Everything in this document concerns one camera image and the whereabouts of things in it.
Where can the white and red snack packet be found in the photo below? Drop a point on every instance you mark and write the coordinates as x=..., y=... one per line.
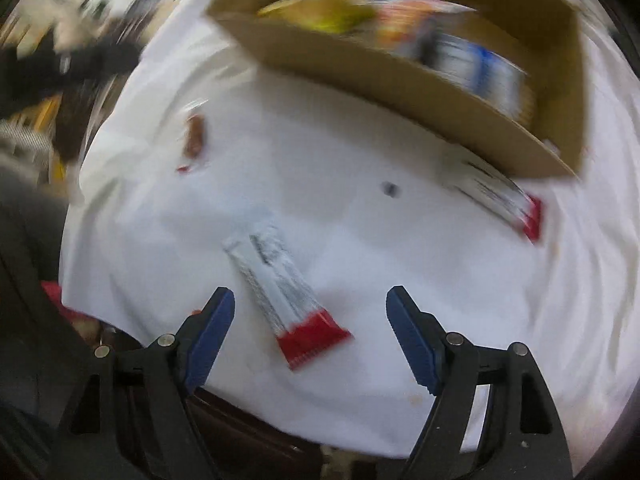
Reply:
x=500, y=195
x=285, y=290

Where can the brown candy in clear wrapper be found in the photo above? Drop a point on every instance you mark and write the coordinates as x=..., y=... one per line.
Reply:
x=195, y=135

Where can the white printed bed sheet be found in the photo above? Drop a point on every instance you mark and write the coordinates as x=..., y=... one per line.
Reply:
x=350, y=220

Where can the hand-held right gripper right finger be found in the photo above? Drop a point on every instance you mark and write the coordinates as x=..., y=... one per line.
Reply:
x=412, y=340

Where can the red plastic item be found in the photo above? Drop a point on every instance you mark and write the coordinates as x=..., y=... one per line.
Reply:
x=57, y=300

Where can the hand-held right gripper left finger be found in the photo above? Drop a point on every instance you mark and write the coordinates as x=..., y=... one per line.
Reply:
x=212, y=340

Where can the blue and white snack bag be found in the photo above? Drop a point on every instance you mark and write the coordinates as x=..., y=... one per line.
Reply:
x=480, y=67

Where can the brown cardboard box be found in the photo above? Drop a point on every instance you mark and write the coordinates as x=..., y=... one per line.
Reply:
x=380, y=75

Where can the cartoon printed snack bag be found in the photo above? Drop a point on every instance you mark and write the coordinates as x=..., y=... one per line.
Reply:
x=405, y=20

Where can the yellow snack bag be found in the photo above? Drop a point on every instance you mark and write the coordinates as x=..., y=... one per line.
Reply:
x=325, y=12

